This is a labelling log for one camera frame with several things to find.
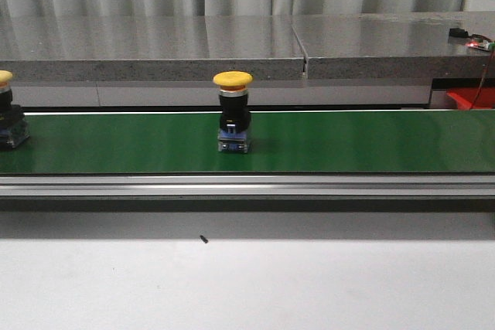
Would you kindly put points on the grey stone slab left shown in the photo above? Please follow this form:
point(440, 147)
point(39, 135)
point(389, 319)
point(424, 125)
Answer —
point(158, 48)

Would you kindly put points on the grey stone slab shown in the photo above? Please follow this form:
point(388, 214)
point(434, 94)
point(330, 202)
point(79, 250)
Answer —
point(158, 48)
point(405, 45)

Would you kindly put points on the grey stone slab right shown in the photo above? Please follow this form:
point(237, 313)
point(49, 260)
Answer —
point(405, 45)

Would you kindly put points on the green conveyor belt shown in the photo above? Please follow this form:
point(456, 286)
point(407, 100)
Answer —
point(282, 142)

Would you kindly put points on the red plastic tray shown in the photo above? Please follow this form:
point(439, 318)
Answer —
point(467, 98)

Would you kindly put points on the black connector plug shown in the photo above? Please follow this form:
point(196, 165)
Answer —
point(458, 33)

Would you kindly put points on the small green circuit board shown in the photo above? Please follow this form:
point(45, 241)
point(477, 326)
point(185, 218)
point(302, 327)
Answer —
point(481, 44)

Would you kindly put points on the aluminium conveyor frame rail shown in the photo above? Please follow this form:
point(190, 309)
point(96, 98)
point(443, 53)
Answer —
point(249, 186)

